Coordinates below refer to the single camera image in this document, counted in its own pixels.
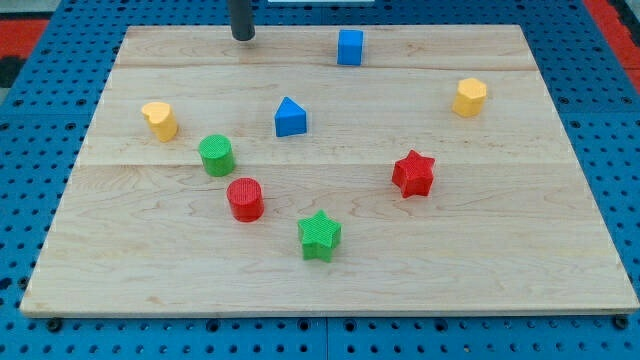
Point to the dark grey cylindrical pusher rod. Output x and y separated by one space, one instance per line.
241 19

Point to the blue cube block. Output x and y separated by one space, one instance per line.
350 47

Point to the blue triangle block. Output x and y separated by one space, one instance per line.
290 119

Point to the yellow heart block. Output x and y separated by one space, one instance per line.
161 120

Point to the green cylinder block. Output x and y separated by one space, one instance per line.
217 155

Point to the red cylinder block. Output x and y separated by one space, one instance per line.
245 199

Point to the light wooden board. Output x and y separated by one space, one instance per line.
256 179

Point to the green star block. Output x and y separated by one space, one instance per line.
319 235

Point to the red star block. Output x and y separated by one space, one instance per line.
413 175

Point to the yellow hexagon block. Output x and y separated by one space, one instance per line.
470 96

